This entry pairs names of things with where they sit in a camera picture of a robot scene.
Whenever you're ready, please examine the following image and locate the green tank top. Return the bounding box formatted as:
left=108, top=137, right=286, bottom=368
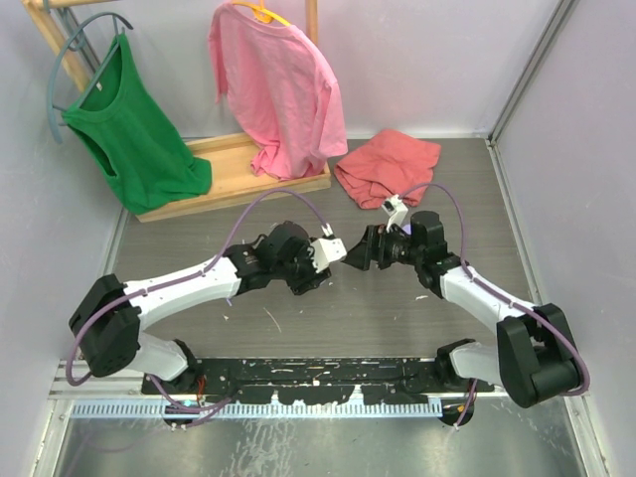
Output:
left=62, top=34, right=213, bottom=215

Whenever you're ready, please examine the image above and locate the yellow hanger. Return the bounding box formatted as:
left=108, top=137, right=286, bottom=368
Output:
left=231, top=0, right=290, bottom=27

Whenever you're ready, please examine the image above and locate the coral folded cloth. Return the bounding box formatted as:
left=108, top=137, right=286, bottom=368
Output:
left=334, top=129, right=441, bottom=210

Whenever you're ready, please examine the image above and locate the wooden clothes rack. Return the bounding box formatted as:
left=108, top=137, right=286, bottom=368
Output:
left=22, top=1, right=331, bottom=223

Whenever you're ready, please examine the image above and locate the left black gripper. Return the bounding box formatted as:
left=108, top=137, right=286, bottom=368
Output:
left=273, top=238, right=331, bottom=294

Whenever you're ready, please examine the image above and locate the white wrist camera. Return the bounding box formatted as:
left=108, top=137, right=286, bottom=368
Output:
left=382, top=195, right=408, bottom=231
left=309, top=238, right=347, bottom=273

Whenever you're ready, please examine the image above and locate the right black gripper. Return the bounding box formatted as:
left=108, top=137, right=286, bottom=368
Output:
left=343, top=222, right=423, bottom=271

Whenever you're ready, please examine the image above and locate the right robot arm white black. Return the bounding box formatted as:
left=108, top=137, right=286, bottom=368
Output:
left=344, top=211, right=589, bottom=408

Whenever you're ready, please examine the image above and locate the white slotted cable duct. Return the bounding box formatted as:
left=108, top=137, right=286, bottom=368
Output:
left=71, top=397, right=443, bottom=419

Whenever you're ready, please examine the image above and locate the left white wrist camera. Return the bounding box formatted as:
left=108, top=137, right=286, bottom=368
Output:
left=309, top=238, right=347, bottom=273

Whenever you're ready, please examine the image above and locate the aluminium corner post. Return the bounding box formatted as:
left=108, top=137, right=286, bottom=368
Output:
left=487, top=0, right=579, bottom=147

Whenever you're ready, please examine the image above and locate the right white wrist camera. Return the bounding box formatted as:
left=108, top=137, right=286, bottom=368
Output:
left=382, top=195, right=408, bottom=231

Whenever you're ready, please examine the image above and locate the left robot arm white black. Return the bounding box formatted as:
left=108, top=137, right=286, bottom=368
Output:
left=70, top=222, right=347, bottom=394

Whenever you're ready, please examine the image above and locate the grey-blue hanger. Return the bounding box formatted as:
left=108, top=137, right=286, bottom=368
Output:
left=46, top=12, right=135, bottom=145

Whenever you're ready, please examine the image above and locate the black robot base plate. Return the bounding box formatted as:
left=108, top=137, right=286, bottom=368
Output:
left=141, top=357, right=496, bottom=404

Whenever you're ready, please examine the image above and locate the pink t-shirt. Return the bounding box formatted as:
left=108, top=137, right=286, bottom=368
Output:
left=208, top=2, right=348, bottom=181

